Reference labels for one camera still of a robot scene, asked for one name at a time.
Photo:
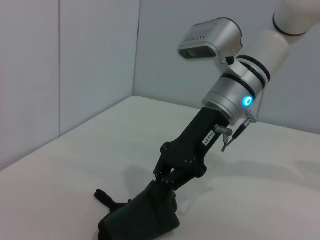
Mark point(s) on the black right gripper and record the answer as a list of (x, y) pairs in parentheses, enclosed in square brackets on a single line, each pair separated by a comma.
[(192, 145)]

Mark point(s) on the dark blue cloth rag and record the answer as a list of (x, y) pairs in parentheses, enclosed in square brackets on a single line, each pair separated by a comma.
[(140, 220)]

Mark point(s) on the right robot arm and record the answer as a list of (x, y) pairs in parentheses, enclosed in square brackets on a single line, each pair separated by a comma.
[(250, 75)]

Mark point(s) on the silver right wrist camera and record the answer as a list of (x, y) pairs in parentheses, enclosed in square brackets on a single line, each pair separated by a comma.
[(215, 37)]

